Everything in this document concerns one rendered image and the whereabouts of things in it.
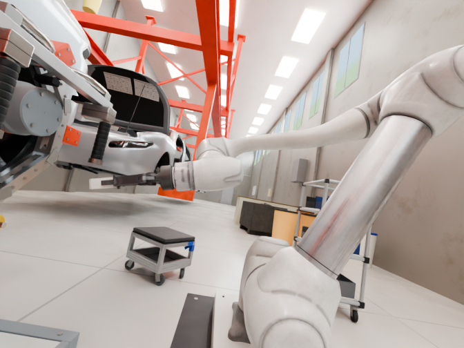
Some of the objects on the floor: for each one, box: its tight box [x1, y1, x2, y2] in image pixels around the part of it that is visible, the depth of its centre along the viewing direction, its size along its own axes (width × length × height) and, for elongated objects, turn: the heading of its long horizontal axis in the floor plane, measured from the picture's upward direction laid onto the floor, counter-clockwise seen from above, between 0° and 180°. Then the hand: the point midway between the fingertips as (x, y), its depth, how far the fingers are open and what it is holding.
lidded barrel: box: [347, 232, 378, 268], centre depth 377 cm, size 47×49×58 cm
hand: (103, 183), depth 62 cm, fingers closed
